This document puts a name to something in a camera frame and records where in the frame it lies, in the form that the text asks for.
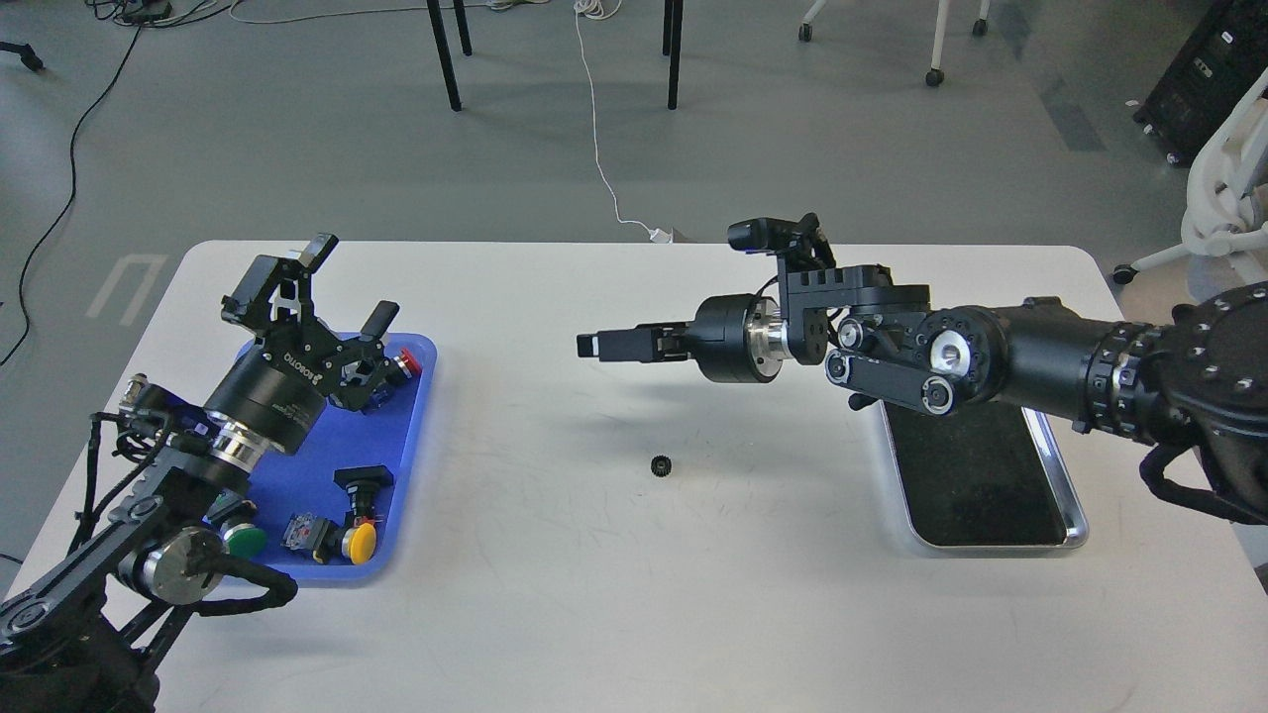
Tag black floor cable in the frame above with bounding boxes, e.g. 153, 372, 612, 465
0, 0, 230, 373

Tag black equipment case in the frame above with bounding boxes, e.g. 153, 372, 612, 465
1134, 1, 1267, 166

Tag white office chair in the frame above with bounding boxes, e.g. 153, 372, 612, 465
1110, 72, 1267, 285

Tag yellow push button switch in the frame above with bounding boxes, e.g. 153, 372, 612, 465
280, 513, 377, 565

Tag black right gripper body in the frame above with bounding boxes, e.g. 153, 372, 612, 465
653, 296, 793, 383

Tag blue plastic tray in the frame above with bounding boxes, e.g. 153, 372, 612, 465
249, 332, 437, 587

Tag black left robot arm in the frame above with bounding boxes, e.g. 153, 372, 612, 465
3, 233, 416, 712

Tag red push button switch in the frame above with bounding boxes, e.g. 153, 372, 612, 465
361, 348, 422, 414

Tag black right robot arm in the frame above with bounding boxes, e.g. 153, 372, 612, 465
577, 213, 1267, 525

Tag black table legs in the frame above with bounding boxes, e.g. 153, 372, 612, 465
424, 0, 685, 113

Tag silver metal tray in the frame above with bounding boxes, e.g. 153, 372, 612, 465
884, 402, 1090, 557

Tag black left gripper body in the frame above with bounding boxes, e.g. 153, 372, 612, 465
205, 337, 392, 453

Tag green push button switch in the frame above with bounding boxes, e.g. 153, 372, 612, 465
214, 511, 268, 559

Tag white floor cable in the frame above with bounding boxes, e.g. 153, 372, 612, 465
573, 0, 675, 245

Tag white chair base with casters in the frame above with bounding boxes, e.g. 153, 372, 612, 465
798, 0, 992, 86

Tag black push button switch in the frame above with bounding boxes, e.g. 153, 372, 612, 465
332, 464, 396, 527

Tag small black gear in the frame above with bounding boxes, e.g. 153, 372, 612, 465
649, 455, 672, 478

